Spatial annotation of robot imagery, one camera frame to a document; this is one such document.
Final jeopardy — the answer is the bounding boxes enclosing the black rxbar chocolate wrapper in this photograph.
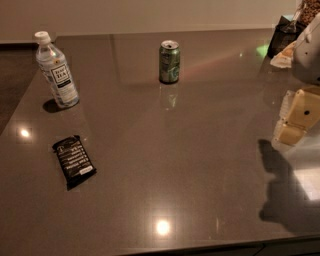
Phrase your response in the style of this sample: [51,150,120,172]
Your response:
[52,135,96,190]

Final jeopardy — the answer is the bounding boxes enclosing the granola snack bag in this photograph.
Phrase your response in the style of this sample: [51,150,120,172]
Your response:
[298,0,320,26]

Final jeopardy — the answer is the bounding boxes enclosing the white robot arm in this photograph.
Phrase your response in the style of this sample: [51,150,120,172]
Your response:
[270,13,320,147]

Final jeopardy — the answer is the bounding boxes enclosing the light snack packet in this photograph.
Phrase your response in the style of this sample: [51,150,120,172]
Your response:
[270,41,296,68]

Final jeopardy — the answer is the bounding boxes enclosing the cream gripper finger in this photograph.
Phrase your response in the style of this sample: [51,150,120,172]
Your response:
[272,86,320,146]

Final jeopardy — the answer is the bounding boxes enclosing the green soda can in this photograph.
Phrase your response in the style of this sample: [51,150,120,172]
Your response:
[159,40,180,84]

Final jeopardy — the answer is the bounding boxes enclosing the clear plastic water bottle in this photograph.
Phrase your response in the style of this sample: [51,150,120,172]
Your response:
[35,31,79,109]

